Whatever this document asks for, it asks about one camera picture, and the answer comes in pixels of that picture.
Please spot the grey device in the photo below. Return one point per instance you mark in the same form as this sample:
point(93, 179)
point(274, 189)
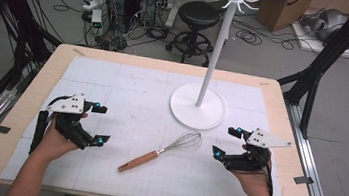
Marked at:
point(327, 24)

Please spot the white hook stand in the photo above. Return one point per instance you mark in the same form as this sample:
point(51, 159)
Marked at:
point(196, 109)

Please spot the person's right hand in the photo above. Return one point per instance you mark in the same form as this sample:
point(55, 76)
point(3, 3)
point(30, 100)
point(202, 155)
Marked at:
point(254, 181)

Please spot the black round stool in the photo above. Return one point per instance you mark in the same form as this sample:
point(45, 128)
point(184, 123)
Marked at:
point(199, 13)

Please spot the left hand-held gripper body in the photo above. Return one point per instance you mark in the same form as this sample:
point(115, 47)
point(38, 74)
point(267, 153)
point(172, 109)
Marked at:
point(67, 104)

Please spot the white floor board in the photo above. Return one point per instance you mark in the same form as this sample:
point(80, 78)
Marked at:
point(346, 52)

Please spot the white power strip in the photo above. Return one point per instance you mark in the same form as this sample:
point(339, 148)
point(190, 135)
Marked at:
point(94, 3)

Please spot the white power adapter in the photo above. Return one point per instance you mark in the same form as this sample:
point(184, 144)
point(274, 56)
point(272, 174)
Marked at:
point(96, 17)

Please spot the white grid mat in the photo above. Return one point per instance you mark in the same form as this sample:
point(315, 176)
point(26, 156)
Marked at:
point(147, 108)

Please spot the person's left hand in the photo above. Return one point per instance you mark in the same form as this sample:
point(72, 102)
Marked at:
point(52, 145)

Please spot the large black computer tower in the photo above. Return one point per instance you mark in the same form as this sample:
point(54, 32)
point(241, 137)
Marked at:
point(120, 2)

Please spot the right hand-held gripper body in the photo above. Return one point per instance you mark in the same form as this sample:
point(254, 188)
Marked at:
point(268, 140)

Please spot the cardboard box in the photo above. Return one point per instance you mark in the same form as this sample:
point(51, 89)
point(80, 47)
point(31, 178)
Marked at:
point(282, 10)

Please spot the small black computer tower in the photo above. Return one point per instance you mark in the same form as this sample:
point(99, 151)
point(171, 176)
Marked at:
point(147, 0)

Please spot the white metal post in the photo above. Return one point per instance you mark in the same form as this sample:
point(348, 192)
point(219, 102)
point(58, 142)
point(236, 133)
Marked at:
point(174, 4)

